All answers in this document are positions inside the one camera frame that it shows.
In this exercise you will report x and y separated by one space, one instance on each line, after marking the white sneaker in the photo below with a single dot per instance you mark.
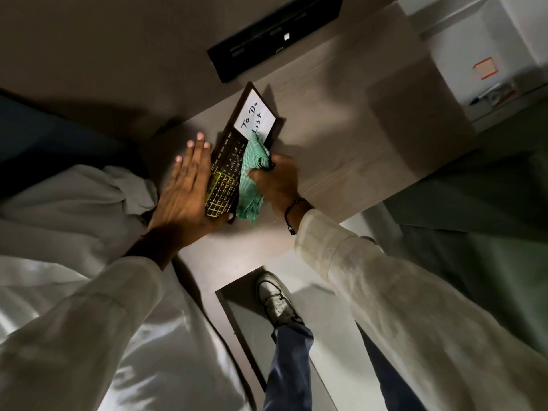
276 297

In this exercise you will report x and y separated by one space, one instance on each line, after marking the white shirt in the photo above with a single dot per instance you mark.
180 359

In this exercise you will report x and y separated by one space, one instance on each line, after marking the person's left middle finger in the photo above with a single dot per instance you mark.
196 160

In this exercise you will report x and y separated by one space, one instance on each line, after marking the orange bordered label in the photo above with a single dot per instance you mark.
486 68

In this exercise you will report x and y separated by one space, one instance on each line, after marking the person's right hand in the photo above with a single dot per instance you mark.
280 184

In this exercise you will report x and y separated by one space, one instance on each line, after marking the black socket panel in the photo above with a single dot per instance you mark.
274 36

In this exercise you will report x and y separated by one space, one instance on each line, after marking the person's left little finger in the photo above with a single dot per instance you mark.
172 173

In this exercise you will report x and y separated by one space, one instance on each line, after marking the dark blue cushion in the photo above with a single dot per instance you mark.
55 145

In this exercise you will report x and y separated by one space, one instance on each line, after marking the person's right forearm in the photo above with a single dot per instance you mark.
411 321

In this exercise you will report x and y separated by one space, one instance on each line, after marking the green checked cleaning cloth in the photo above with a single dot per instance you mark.
250 192

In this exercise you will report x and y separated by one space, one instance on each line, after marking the person's left hand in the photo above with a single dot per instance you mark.
182 205

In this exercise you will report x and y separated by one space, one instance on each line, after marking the blue jeans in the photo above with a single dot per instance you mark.
291 368

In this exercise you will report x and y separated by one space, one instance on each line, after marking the person's left thumb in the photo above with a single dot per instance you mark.
222 218

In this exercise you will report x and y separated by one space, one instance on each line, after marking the white note card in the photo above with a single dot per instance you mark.
254 117

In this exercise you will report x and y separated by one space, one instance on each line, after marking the person's right thumb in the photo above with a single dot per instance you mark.
257 175

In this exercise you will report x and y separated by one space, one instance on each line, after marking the white bed sheet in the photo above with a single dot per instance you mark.
64 222

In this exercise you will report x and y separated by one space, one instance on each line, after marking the white cabinet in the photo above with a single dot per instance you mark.
475 42

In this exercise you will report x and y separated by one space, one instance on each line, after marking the person's left forearm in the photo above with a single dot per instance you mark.
81 333

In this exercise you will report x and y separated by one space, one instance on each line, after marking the dark green upholstered seat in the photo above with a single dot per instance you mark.
479 226

